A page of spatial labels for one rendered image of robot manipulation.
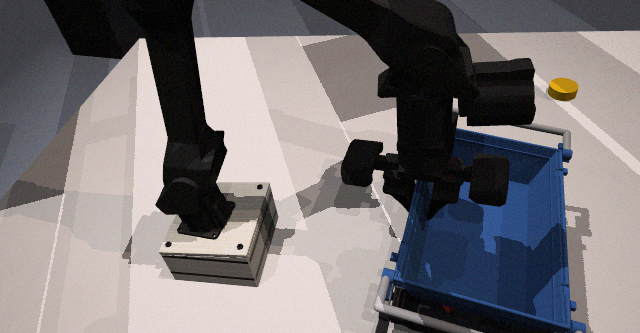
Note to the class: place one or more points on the small red block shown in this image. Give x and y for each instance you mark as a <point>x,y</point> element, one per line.
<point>448,309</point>

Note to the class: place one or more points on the yellow short cylinder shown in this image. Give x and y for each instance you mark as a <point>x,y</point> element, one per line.
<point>563,89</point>

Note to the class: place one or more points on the blue plastic tray with grey wire bars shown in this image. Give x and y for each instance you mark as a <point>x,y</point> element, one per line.
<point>507,263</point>

